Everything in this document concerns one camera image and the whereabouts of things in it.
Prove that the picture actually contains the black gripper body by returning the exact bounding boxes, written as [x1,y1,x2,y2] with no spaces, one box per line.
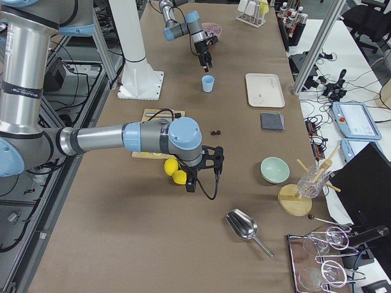
[180,145,224,176]
[193,32,218,57]

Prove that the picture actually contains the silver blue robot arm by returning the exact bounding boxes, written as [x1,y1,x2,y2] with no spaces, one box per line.
[1,1,224,200]
[158,0,218,73]

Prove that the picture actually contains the pink bowl of ice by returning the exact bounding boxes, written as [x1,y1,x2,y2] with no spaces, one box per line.
[202,22,222,39]

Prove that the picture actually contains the light blue plastic cup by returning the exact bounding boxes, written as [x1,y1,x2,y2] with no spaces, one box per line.
[201,74,215,93]

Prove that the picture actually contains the white cup rack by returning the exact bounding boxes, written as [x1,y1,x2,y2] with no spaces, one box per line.
[236,0,269,28]

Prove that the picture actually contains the metal ice scoop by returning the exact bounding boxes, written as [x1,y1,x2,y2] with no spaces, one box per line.
[225,209,274,258]

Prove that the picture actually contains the wooden cup stand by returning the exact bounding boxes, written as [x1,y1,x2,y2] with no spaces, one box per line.
[278,145,341,216]

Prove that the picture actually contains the yellow lemon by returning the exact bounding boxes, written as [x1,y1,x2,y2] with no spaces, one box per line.
[172,170,187,185]
[164,158,179,176]

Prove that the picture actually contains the mint green bowl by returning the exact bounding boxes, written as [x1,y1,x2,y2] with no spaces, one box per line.
[260,157,290,184]

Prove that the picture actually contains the grey folded cloth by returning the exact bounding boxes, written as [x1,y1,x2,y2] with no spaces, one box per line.
[260,112,285,132]

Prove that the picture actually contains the cream rectangular tray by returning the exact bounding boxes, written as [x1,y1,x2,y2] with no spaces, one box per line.
[245,73,285,108]

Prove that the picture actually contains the steel cylinder black tip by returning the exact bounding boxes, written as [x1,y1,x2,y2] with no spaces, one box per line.
[144,112,172,117]

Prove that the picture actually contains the wooden cutting board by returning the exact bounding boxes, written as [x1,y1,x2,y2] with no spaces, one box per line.
[131,108,186,160]

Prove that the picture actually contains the clear textured glass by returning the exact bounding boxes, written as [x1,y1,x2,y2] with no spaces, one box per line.
[297,165,330,198]

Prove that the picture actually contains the blue teach pendant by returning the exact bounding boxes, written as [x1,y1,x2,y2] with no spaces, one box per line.
[340,138,371,163]
[332,102,382,140]

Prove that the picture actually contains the black monitor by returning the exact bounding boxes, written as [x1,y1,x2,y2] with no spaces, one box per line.
[331,142,390,227]

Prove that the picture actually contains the metal glass rack tray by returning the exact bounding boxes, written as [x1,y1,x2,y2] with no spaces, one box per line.
[287,226,366,292]

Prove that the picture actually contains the aluminium frame post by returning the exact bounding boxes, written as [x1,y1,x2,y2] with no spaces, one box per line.
[292,0,346,96]

